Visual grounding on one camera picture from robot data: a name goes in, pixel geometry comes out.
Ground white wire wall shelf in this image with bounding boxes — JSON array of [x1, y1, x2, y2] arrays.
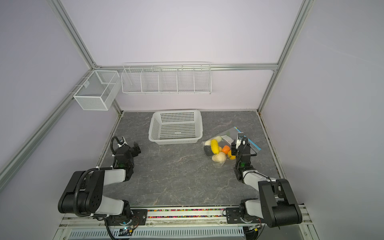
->
[[121, 62, 212, 95]]

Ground yellow peach with red spot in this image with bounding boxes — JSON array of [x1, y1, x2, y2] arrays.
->
[[227, 150, 236, 160]]

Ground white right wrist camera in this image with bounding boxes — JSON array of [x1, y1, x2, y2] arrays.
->
[[236, 132, 245, 149]]

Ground orange tangerine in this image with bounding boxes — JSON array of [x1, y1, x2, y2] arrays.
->
[[222, 146, 231, 155]]

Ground white perforated plastic basket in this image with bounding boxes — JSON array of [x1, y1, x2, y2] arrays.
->
[[149, 110, 203, 145]]

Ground beige round potato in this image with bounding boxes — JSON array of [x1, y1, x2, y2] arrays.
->
[[212, 152, 227, 163]]

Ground clear zip bag blue zipper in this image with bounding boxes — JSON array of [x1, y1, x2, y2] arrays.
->
[[203, 127, 247, 168]]

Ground white vent grille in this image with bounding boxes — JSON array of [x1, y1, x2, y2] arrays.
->
[[67, 227, 245, 240]]

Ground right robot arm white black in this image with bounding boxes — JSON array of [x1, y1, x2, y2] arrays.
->
[[231, 137, 303, 228]]

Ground dark round avocado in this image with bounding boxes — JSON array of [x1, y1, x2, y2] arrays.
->
[[203, 146, 214, 157]]

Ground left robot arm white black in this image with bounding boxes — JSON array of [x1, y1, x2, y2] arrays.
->
[[58, 136, 141, 225]]

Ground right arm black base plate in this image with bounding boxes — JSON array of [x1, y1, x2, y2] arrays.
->
[[223, 207, 265, 224]]

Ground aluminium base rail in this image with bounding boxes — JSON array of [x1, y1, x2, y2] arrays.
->
[[59, 205, 313, 229]]

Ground white mesh wall box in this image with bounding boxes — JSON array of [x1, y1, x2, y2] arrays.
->
[[74, 70, 122, 111]]

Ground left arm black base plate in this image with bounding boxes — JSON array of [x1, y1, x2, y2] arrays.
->
[[107, 209, 148, 227]]

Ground aluminium frame profiles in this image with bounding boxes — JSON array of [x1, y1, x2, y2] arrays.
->
[[0, 0, 316, 239]]

